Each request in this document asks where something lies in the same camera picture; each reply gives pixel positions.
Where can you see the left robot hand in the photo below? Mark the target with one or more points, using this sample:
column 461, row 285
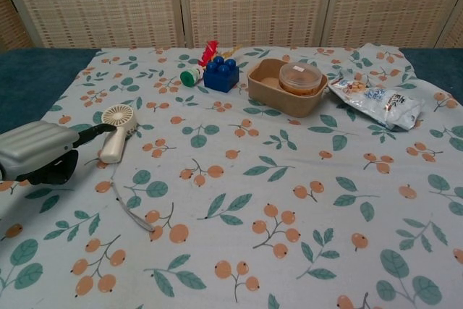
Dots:
column 36, row 150

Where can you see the cream handheld fan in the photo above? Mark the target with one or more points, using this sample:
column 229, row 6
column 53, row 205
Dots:
column 116, row 131

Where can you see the green capped small bottle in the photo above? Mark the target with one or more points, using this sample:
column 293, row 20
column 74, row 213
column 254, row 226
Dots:
column 189, row 77

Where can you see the red plastic toy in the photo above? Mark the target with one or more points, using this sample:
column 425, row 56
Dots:
column 209, row 53

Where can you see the blue toy building block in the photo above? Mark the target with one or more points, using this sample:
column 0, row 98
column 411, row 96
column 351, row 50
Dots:
column 221, row 75

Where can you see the floral print tablecloth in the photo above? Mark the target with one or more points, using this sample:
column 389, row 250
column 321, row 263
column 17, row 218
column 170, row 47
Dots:
column 231, row 197

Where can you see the brown paper box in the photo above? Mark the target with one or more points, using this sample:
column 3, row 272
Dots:
column 275, row 101

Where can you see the woven folding screen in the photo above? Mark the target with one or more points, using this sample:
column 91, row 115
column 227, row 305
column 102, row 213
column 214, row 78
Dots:
column 231, row 3

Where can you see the clear round lidded container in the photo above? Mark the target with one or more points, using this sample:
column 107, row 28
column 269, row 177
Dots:
column 300, row 78

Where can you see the white snack bag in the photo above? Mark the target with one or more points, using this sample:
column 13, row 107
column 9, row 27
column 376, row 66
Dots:
column 380, row 101

